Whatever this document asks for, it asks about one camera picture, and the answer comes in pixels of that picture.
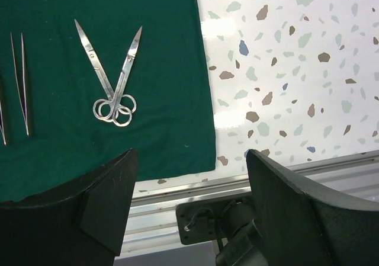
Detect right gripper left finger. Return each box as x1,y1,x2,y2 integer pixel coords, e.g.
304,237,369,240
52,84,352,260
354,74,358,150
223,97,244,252
1,149,138,265

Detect aluminium mounting rail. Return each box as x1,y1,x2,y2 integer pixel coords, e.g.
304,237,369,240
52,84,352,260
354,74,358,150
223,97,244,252
119,150,378,259

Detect dark green surgical cloth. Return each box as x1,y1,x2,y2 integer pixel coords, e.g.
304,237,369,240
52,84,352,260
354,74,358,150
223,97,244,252
1,0,216,201

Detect steel surgical scissors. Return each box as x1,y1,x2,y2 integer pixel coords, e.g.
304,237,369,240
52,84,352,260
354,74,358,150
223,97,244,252
74,20,133,123

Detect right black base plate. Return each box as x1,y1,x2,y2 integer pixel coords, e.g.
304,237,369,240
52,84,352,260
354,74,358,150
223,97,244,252
175,193,270,266

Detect steel tweezers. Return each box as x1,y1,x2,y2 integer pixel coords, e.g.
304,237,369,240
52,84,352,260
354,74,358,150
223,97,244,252
10,33,32,137
1,82,7,146

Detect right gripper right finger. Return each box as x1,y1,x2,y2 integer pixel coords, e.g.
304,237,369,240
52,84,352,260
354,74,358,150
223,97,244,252
246,149,378,265

